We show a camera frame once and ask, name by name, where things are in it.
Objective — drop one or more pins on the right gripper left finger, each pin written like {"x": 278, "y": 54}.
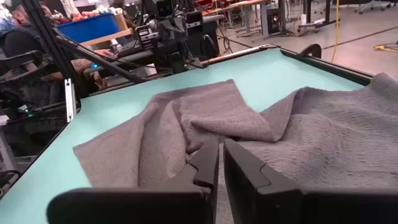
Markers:
{"x": 186, "y": 202}

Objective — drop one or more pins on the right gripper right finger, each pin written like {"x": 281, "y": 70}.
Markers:
{"x": 264, "y": 199}

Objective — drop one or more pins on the grey terry towel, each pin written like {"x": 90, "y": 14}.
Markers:
{"x": 242, "y": 124}

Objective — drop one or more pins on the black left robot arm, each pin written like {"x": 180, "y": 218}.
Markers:
{"x": 169, "y": 31}

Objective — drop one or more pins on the teal table mat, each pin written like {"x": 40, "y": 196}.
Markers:
{"x": 248, "y": 71}

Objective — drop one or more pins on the black table clamp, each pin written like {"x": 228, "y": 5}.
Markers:
{"x": 312, "y": 49}

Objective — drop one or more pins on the small yellow tool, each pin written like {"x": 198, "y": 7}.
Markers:
{"x": 384, "y": 47}

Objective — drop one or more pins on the wooden top desk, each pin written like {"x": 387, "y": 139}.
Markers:
{"x": 242, "y": 4}

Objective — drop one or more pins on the blue plastic bin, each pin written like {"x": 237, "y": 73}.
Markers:
{"x": 90, "y": 28}

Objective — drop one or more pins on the person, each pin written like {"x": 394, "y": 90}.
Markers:
{"x": 21, "y": 40}

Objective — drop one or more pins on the black table frame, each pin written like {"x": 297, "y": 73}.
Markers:
{"x": 326, "y": 65}

